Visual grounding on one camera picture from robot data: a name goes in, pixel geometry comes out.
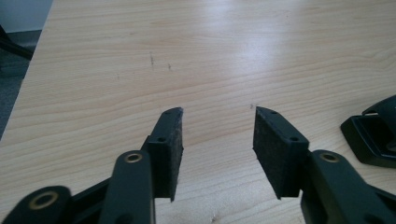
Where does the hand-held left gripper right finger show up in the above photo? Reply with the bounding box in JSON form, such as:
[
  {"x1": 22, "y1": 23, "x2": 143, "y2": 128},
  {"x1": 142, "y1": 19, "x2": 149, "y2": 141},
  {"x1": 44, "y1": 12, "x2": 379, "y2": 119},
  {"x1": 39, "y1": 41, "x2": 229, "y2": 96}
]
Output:
[{"x1": 252, "y1": 105, "x2": 311, "y2": 200}]

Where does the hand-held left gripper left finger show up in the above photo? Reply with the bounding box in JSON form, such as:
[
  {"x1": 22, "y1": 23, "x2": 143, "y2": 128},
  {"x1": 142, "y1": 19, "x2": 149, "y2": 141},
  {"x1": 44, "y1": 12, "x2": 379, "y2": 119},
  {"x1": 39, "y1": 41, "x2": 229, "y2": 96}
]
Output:
[{"x1": 141, "y1": 106, "x2": 185, "y2": 203}]

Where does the black metal frame strut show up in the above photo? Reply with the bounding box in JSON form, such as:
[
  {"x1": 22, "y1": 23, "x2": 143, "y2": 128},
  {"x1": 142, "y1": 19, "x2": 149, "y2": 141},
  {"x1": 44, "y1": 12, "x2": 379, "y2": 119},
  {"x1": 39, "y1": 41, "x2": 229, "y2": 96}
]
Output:
[{"x1": 0, "y1": 24, "x2": 35, "y2": 61}]

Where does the black armrest support bracket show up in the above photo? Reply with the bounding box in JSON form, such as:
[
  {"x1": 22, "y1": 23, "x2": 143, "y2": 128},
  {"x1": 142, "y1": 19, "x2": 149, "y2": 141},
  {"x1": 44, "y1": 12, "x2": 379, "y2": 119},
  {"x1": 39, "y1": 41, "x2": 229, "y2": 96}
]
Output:
[{"x1": 340, "y1": 94, "x2": 396, "y2": 169}]

